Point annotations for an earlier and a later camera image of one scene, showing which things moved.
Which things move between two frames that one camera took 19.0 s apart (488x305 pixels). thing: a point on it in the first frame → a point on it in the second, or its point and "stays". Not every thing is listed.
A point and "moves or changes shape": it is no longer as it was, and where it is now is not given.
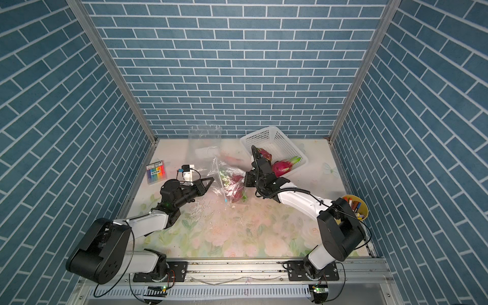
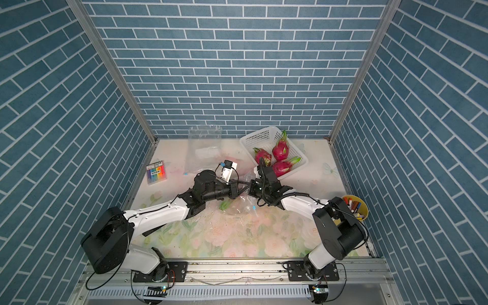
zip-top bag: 227,182 moves or changes shape
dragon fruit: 235,187 moves or changes shape
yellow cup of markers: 358,206 stays
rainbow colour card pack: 155,172 stays
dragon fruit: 281,168 stays
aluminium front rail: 361,282 stays
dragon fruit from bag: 265,154 stays
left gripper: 199,189 → 232,188
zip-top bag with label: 203,145 stays
